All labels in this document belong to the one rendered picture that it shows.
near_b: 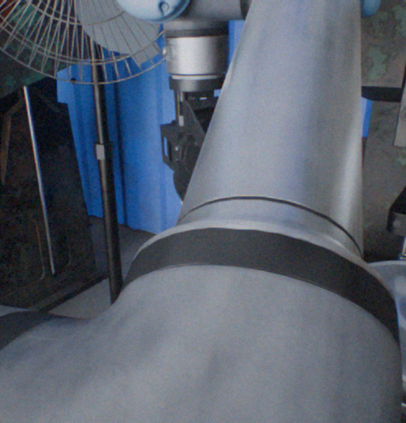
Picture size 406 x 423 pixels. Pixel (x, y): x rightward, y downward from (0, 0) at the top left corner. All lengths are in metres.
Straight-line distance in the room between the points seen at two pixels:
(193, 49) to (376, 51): 0.21
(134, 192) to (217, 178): 2.42
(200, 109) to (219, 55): 0.06
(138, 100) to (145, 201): 0.58
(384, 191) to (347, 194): 0.74
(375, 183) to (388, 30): 0.41
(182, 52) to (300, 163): 0.36
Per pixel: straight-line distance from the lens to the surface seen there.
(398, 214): 0.65
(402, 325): 0.60
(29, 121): 1.82
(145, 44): 1.08
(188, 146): 0.51
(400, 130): 0.57
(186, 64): 0.50
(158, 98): 2.32
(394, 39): 0.56
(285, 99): 0.19
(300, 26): 0.24
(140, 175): 2.53
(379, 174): 0.89
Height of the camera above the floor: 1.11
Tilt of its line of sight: 22 degrees down
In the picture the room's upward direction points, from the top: straight up
